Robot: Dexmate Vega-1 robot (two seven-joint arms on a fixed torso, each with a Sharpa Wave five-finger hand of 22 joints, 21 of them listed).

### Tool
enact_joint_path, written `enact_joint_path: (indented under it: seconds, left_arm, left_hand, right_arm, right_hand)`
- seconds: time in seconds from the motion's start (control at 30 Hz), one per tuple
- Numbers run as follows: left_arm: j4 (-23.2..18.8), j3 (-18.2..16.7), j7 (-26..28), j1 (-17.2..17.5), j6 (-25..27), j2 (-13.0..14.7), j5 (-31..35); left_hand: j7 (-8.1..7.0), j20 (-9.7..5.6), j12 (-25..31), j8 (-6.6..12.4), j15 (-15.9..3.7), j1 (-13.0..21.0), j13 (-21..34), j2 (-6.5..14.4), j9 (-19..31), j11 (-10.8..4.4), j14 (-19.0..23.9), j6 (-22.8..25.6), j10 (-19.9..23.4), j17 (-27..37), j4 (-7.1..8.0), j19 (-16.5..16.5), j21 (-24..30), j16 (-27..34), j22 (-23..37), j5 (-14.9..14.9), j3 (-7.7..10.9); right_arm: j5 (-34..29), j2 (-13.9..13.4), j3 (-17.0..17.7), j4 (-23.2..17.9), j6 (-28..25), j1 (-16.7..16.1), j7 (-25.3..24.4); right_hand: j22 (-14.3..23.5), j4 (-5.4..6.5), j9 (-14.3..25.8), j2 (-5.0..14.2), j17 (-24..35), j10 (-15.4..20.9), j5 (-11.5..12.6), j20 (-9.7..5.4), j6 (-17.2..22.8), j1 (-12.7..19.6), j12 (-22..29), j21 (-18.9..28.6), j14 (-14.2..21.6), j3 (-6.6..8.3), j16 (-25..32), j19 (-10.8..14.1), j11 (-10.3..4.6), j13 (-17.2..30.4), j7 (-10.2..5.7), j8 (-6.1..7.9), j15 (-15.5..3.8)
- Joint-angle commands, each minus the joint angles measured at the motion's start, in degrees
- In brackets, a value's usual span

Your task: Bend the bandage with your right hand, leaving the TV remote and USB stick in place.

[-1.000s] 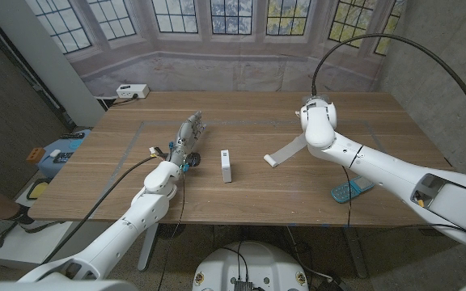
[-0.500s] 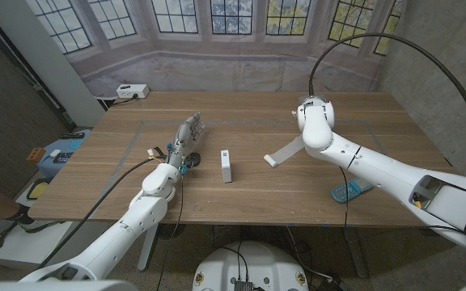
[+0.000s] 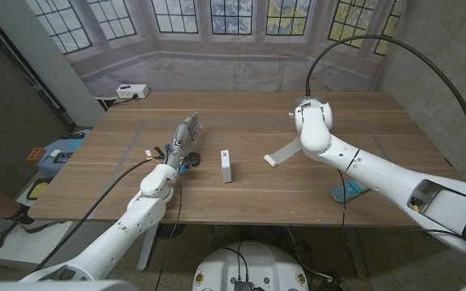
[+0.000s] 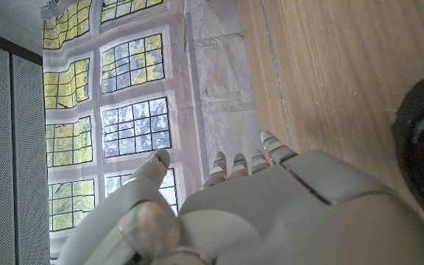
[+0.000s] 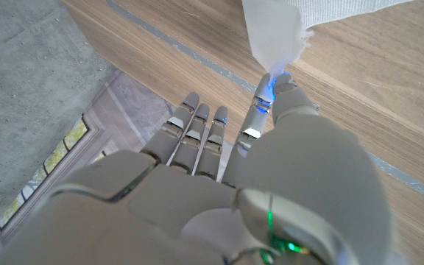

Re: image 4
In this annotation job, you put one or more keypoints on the printed window backdrop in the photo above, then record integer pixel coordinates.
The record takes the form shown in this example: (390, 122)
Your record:
(134, 92)

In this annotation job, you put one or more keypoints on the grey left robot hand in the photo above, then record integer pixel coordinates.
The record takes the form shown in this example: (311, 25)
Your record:
(271, 221)

